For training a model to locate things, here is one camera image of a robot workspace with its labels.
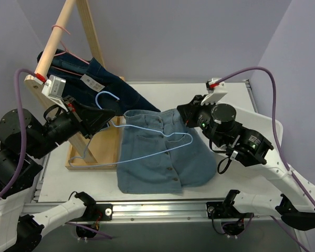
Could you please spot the light blue wire hanger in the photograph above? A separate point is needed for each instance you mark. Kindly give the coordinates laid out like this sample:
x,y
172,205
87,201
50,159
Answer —
x,y
144,146

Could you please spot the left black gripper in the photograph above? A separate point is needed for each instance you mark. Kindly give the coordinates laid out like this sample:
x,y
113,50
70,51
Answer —
x,y
81,118

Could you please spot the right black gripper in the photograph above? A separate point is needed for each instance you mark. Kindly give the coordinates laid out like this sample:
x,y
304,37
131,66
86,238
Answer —
x,y
186,114

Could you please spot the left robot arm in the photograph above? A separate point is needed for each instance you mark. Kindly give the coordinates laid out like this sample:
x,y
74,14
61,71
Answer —
x,y
24,140

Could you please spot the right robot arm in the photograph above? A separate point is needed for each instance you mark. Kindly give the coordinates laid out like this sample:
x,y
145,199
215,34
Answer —
x,y
231,129

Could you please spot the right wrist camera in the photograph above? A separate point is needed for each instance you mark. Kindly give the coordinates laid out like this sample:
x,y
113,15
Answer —
x,y
216,91

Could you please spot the white plastic basket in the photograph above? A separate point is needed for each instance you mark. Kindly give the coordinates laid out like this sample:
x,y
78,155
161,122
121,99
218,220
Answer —
x,y
265,123

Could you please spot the pink wire hanger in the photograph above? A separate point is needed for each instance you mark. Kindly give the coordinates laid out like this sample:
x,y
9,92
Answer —
x,y
71,61

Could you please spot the aluminium mounting rail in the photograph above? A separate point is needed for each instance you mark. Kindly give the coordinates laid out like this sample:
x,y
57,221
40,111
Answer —
x,y
153,211

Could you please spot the dark blue denim skirt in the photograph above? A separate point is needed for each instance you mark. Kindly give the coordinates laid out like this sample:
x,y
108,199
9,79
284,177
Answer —
x,y
94,86

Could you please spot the light blue denim skirt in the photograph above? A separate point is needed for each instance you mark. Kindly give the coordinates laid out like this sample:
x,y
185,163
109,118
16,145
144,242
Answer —
x,y
160,155

